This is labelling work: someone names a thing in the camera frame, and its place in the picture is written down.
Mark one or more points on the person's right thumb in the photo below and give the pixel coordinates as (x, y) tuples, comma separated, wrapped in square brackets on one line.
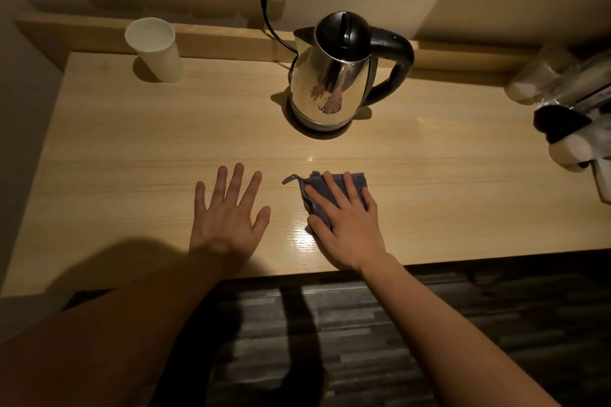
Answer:
[(319, 228)]

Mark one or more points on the person's left hand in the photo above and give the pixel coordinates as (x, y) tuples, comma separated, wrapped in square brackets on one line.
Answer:
[(224, 230)]

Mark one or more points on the person's left thumb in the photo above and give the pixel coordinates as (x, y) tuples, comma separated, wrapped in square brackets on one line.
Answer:
[(263, 222)]

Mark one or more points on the person's right middle finger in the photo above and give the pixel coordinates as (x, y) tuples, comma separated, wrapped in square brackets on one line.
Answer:
[(335, 190)]

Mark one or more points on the white paper cup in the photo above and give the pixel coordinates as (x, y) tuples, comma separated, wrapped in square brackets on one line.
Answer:
[(157, 49)]

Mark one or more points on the person's left little finger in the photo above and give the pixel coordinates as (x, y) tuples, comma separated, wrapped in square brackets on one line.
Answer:
[(200, 197)]

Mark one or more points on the blue-grey cleaning cloth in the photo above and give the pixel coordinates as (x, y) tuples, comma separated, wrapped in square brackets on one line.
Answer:
[(315, 185)]

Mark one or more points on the person's left forearm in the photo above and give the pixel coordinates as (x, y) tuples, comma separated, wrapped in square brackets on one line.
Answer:
[(114, 335)]

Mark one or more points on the person's right forearm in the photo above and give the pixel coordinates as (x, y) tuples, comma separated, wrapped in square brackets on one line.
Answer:
[(444, 340)]

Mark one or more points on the black kettle base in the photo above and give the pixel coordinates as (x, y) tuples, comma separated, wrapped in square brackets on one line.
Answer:
[(305, 129)]

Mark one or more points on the person's right hand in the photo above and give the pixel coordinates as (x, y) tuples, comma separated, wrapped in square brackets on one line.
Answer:
[(351, 235)]

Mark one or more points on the person's right little finger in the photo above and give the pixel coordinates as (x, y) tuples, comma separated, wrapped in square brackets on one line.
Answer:
[(369, 202)]

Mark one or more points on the black and white object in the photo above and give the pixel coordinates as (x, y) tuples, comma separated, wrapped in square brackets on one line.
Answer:
[(570, 135)]

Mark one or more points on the person's left middle finger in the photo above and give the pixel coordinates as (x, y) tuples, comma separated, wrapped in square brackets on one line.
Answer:
[(236, 183)]

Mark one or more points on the stainless steel electric kettle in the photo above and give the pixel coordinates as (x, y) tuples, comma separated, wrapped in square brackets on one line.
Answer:
[(334, 73)]

